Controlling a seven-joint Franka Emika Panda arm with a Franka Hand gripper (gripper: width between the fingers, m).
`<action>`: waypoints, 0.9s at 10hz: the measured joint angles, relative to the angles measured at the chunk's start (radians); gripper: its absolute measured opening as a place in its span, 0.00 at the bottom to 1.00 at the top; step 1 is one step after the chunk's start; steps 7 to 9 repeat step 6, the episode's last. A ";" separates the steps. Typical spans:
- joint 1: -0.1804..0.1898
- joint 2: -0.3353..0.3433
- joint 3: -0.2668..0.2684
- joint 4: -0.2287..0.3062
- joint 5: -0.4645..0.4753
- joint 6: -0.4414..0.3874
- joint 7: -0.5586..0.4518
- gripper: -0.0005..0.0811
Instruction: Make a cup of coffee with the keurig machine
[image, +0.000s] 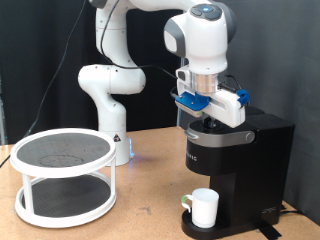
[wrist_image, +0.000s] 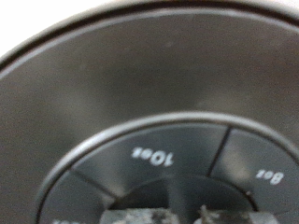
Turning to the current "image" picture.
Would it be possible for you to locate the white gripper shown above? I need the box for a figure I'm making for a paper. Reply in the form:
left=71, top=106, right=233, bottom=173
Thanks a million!
left=175, top=66, right=247, bottom=129

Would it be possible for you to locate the black Keurig coffee machine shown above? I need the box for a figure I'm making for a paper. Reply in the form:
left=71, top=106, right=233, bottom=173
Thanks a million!
left=181, top=105, right=296, bottom=240

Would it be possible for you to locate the white mug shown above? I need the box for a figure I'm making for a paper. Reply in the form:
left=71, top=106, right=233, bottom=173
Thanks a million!
left=181, top=187, right=220, bottom=229

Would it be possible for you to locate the grey backdrop panel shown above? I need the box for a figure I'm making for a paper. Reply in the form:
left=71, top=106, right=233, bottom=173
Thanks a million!
left=179, top=0, right=320, bottom=226

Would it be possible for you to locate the black tape strip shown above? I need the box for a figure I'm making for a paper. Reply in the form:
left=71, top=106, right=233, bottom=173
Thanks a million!
left=256, top=221, right=283, bottom=240

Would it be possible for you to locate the white two tier turntable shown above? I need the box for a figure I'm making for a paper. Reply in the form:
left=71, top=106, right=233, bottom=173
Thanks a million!
left=9, top=127, right=118, bottom=229

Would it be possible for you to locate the black curtain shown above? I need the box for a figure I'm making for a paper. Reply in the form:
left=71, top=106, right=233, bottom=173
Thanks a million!
left=0, top=0, right=184, bottom=144

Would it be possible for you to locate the wrist camera on blue mount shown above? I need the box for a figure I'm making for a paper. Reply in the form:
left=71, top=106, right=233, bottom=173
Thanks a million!
left=174, top=91, right=212, bottom=118

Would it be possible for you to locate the blue cable clip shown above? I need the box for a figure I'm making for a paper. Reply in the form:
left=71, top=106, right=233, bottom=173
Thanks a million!
left=236, top=89, right=252, bottom=108

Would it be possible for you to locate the black power cord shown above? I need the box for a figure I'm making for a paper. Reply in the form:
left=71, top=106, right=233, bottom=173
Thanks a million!
left=279, top=204, right=304, bottom=216

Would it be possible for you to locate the black camera cable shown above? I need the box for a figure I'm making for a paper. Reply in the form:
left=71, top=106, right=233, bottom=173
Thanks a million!
left=0, top=0, right=241, bottom=168

